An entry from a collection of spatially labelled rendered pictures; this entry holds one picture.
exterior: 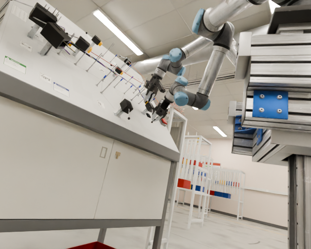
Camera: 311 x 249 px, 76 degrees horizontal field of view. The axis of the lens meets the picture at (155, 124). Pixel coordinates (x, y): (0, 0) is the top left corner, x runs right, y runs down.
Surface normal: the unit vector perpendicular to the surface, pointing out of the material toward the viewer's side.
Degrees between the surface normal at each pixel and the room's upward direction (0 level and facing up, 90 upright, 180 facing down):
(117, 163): 90
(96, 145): 90
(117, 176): 90
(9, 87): 90
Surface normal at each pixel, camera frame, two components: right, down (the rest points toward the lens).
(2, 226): 0.77, -0.04
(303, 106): -0.27, -0.33
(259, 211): -0.58, -0.34
